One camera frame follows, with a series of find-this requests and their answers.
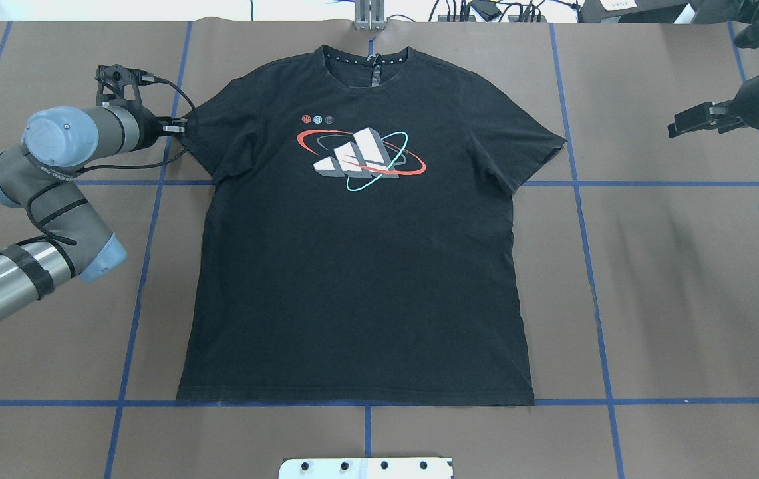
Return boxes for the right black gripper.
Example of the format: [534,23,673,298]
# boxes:
[668,80,759,138]

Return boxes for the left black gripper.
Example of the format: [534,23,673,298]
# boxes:
[133,110,186,148]

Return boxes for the black graphic t-shirt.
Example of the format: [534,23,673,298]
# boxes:
[176,45,566,406]

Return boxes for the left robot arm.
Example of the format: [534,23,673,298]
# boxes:
[0,104,186,321]

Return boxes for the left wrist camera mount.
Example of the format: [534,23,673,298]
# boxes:
[94,64,155,111]

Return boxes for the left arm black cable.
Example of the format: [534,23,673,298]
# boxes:
[25,77,199,243]

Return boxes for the aluminium frame post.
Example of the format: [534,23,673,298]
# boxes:
[354,0,387,31]

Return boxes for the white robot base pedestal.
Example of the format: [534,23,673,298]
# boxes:
[277,457,455,478]

